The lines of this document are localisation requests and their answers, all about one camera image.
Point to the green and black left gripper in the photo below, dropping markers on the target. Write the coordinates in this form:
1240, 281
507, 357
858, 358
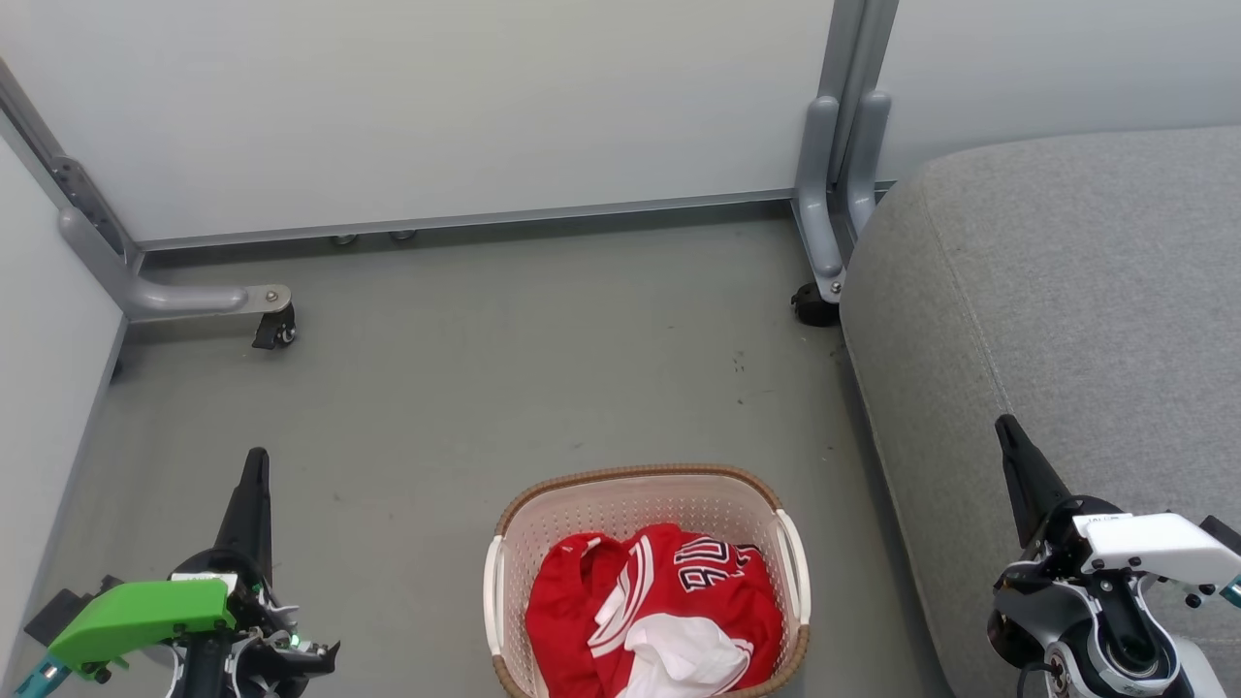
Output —
145, 616

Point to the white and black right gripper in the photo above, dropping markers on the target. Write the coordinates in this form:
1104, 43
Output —
1154, 543

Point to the red shorts with white stripe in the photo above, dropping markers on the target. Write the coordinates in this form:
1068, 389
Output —
562, 630

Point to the red basketball jersey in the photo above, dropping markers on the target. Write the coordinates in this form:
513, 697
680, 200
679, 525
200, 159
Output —
717, 611

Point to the grey fabric sofa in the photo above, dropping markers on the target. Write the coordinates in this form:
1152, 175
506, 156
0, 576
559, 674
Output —
1066, 291

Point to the black caster wheel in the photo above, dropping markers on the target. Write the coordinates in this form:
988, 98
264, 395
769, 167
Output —
274, 330
812, 306

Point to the grey partition foot with plate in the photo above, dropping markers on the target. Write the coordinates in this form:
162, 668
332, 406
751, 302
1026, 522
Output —
165, 299

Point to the white partition panel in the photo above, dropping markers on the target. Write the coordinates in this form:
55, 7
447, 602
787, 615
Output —
1066, 68
436, 97
39, 388

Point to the beige perforated laundry basket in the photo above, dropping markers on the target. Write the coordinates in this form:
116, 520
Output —
620, 504

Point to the grey partition bottom rail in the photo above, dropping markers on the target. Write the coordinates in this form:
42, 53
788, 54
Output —
465, 221

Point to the grey partition post with feet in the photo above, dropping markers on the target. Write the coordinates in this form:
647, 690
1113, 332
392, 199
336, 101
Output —
843, 145

